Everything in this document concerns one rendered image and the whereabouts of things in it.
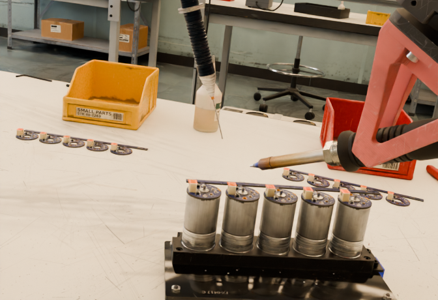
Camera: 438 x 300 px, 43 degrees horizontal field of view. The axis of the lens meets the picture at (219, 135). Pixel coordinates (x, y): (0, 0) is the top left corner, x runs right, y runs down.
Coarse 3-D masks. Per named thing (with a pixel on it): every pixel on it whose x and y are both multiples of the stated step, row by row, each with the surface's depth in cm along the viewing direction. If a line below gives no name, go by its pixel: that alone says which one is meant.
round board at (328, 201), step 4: (320, 192) 41; (324, 196) 41; (328, 196) 41; (304, 200) 40; (308, 200) 40; (312, 200) 39; (316, 200) 40; (320, 200) 40; (324, 200) 40; (328, 200) 40; (332, 200) 40; (312, 204) 39; (316, 204) 39; (320, 204) 39; (324, 204) 39; (328, 204) 39; (332, 204) 40
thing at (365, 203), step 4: (352, 196) 41; (360, 196) 41; (340, 200) 40; (360, 200) 41; (364, 200) 41; (368, 200) 41; (344, 204) 40; (348, 204) 40; (352, 204) 40; (356, 204) 40; (360, 204) 40; (364, 204) 40; (368, 204) 40; (356, 208) 40; (360, 208) 40; (364, 208) 40
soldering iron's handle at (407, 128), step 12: (420, 120) 30; (432, 120) 29; (348, 132) 33; (384, 132) 31; (396, 132) 30; (348, 144) 32; (432, 144) 29; (348, 156) 32; (408, 156) 30; (420, 156) 29; (432, 156) 29; (348, 168) 32
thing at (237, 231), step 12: (240, 192) 39; (228, 204) 39; (240, 204) 39; (252, 204) 39; (228, 216) 39; (240, 216) 39; (252, 216) 39; (228, 228) 39; (240, 228) 39; (252, 228) 40; (228, 240) 40; (240, 240) 39; (252, 240) 40; (240, 252) 40
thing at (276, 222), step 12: (264, 204) 40; (276, 204) 39; (264, 216) 40; (276, 216) 39; (288, 216) 39; (264, 228) 40; (276, 228) 39; (288, 228) 40; (264, 240) 40; (276, 240) 40; (288, 240) 40; (276, 252) 40
